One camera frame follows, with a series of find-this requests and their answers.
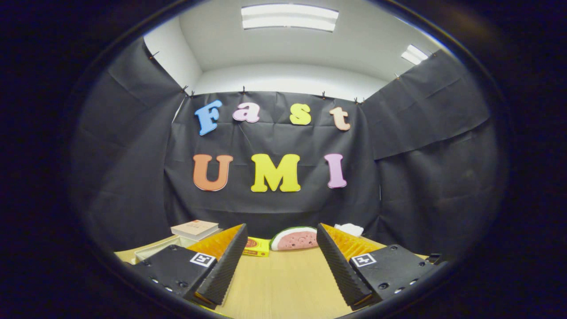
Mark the watermelon slice plush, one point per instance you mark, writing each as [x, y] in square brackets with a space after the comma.
[294, 240]

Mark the beige fabric storage box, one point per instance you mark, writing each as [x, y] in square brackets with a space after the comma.
[153, 251]

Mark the white plush toy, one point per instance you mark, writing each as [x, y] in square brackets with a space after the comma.
[351, 229]

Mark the large ceiling light panel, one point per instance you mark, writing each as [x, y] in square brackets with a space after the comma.
[290, 17]

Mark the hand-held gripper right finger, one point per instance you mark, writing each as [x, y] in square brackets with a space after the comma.
[339, 266]

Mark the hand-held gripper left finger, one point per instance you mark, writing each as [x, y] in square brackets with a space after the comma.
[223, 266]

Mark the yellow book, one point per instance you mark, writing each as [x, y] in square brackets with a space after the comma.
[257, 247]

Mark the small ceiling light panel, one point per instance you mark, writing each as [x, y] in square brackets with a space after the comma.
[414, 55]

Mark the beige book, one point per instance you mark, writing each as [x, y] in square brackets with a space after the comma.
[195, 228]

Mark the black backdrop cloth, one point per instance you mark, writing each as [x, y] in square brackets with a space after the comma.
[421, 186]

